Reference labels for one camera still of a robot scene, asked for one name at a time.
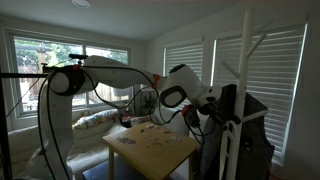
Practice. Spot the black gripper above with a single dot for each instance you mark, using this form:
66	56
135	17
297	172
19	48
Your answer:
214	107

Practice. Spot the white tote bag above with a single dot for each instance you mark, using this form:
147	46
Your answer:
222	150

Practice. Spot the white coat stand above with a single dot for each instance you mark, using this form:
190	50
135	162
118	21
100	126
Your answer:
245	50

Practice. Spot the dark grey jacket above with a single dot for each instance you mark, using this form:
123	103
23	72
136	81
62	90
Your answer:
255	150

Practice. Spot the small holiday sticker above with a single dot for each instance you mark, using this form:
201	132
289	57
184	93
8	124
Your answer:
157	143
151	136
167	132
175	138

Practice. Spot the wide white window blind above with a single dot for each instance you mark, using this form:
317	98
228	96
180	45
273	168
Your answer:
283	83

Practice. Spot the snowman sticker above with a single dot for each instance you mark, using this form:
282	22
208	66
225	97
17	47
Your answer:
150	126

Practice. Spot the wooden table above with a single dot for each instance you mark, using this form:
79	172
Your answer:
156	156

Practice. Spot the santa figure sticker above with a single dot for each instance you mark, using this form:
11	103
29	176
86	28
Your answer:
126	140

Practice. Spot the blue ottoman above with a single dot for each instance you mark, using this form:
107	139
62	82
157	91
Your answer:
123	170

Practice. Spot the floral pillow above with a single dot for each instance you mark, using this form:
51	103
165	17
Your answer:
96	118

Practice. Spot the grey sofa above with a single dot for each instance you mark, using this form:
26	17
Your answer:
90	140

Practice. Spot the round ceiling light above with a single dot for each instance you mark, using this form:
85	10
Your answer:
81	2

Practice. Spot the large glass window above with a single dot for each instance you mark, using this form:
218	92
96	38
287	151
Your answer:
30	53

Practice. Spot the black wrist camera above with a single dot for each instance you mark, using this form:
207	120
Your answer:
194	119

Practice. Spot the black camera on stand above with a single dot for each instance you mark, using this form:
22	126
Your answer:
78	56

